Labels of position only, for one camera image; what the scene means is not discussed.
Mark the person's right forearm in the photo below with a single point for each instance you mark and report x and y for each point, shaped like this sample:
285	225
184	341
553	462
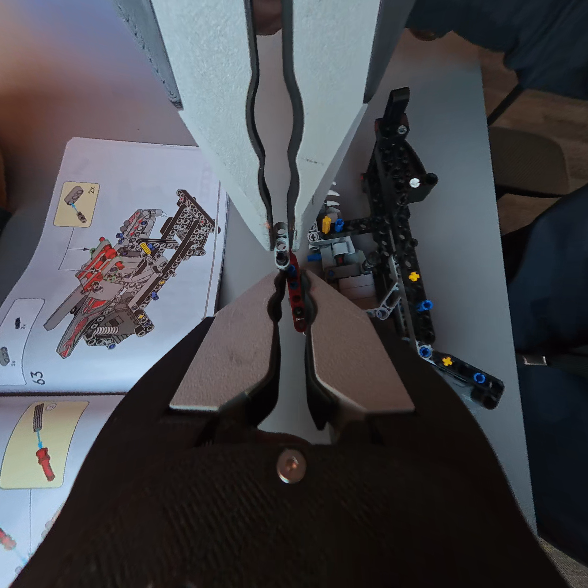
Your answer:
505	27

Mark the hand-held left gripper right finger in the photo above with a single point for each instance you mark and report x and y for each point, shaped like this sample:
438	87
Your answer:
358	363

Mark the lego truck chassis model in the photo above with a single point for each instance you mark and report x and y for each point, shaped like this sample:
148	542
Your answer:
399	220

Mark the dark mesh office chair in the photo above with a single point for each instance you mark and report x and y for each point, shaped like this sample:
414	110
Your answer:
528	160

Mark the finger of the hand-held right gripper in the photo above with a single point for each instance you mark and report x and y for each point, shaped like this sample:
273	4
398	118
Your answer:
211	92
335	92

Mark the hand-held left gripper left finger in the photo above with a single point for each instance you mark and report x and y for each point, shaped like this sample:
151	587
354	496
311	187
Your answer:
229	358

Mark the lego instruction booklet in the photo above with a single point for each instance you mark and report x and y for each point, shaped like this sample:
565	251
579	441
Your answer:
128	193

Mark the light grey two-hole lego beam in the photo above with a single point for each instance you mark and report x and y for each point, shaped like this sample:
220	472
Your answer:
281	257

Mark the round brass desk grommet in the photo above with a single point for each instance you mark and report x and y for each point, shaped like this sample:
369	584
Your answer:
425	35

